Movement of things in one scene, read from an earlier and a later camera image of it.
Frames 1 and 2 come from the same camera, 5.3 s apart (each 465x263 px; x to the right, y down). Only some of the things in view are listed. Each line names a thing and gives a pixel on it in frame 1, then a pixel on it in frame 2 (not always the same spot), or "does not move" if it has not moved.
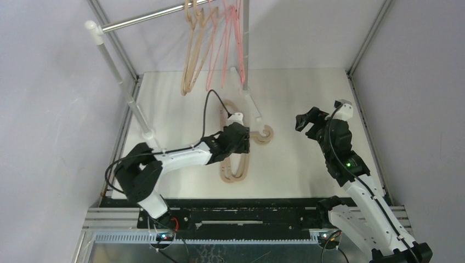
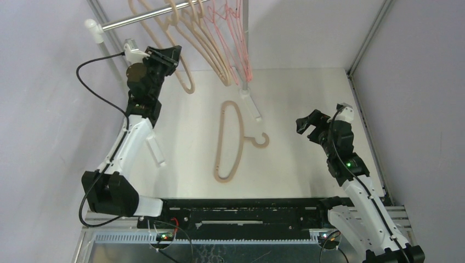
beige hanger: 224,165 -> 171,53
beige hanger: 188,60 -> 211,44
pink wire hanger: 228,12 -> 222,45
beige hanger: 198,45 -> 193,26
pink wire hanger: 215,37 -> 221,23
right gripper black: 319,125 does not move
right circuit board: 332,244 does not move
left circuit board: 164,236 does not move
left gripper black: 244,148 -> 168,58
